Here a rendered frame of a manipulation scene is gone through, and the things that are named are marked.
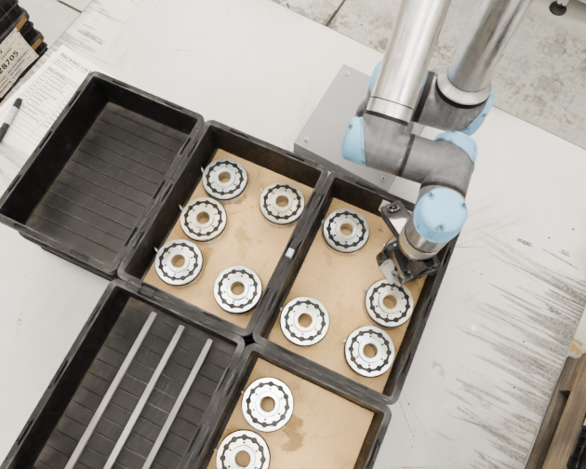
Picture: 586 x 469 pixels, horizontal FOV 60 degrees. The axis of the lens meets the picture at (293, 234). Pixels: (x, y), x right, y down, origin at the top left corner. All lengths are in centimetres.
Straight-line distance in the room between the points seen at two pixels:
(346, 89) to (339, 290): 56
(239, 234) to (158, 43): 70
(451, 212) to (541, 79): 188
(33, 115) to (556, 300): 144
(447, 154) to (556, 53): 193
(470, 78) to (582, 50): 174
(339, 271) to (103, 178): 59
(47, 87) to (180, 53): 38
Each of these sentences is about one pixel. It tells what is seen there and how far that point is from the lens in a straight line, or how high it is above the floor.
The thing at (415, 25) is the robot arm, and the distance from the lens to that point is 87.
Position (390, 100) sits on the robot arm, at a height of 122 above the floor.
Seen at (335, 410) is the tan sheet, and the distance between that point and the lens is 108.
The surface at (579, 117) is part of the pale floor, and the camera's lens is 260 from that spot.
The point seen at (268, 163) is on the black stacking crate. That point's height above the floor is 86.
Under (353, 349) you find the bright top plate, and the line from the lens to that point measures 106.
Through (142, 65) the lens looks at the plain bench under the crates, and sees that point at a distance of 157.
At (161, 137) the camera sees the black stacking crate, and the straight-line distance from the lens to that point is 128.
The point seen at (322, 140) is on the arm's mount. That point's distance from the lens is 133.
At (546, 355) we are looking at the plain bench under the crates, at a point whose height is 70.
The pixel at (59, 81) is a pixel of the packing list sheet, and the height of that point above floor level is 70.
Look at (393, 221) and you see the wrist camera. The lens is 99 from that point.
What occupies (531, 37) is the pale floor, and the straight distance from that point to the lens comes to 276.
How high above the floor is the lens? 191
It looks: 71 degrees down
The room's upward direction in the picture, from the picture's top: 3 degrees clockwise
